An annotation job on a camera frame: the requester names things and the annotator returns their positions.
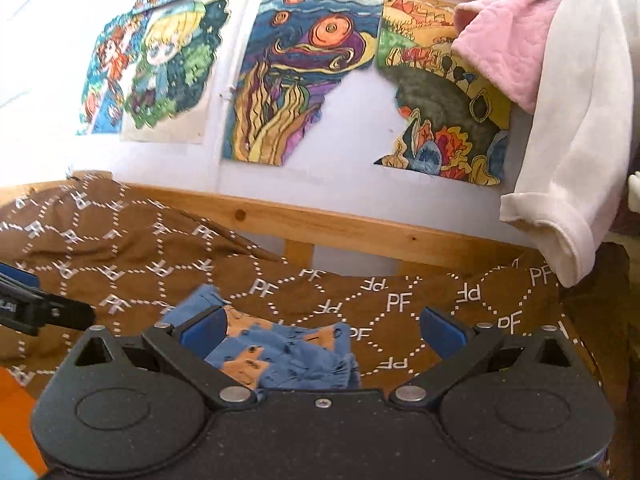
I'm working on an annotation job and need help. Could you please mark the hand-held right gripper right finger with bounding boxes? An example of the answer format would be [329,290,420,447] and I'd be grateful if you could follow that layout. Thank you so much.
[389,306,584,407]

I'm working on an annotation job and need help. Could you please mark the brown patterned blanket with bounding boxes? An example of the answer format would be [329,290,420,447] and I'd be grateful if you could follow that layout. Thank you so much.
[0,172,601,401]

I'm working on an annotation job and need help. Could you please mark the wooden bed frame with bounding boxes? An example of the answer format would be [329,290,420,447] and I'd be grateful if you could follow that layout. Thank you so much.
[65,170,566,277]

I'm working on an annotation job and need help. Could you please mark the swirly sea wall drawing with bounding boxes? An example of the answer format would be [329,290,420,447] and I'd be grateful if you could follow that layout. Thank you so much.
[221,0,385,167]

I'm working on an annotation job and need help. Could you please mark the multicoloured patchwork blanket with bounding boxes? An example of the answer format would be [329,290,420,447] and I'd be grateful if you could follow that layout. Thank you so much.
[0,366,51,480]

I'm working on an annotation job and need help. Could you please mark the dark hill wall drawing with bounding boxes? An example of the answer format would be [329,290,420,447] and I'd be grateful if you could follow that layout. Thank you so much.
[374,0,512,187]

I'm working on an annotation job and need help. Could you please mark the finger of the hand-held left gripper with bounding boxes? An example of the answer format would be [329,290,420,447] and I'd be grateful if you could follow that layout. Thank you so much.
[0,261,97,337]

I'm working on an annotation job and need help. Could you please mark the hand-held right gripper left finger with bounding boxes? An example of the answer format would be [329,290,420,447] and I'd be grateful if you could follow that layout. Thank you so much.
[64,305,258,411]

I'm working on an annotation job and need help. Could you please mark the white hanging garment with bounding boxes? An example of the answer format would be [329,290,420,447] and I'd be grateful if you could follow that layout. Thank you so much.
[500,0,640,289]

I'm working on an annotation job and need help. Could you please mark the red-haired figure wall drawing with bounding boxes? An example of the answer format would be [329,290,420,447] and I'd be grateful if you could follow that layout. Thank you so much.
[76,14,151,137]

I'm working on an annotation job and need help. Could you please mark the blonde girl wall drawing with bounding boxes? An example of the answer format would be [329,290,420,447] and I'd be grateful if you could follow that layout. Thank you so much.
[120,0,234,144]

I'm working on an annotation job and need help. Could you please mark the pink hanging garment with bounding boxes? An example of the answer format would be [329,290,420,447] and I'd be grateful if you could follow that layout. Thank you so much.
[451,0,577,116]

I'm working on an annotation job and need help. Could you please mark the blue printed pants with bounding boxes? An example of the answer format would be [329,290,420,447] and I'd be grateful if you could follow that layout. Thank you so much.
[160,284,362,392]

